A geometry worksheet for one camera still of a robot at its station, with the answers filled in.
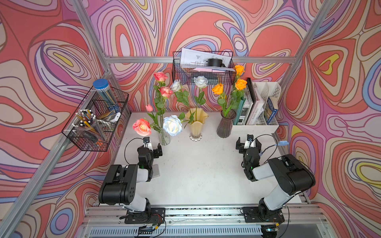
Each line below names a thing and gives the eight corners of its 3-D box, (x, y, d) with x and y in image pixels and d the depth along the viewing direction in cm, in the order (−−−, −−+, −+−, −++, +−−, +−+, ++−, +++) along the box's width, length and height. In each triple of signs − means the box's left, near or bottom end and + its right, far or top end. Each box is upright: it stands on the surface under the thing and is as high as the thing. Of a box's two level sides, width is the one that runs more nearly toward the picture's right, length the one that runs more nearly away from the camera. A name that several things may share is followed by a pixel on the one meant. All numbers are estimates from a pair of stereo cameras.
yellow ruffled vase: (193, 145, 102) (194, 124, 85) (186, 131, 110) (185, 109, 92) (207, 140, 105) (210, 118, 87) (200, 127, 113) (201, 105, 95)
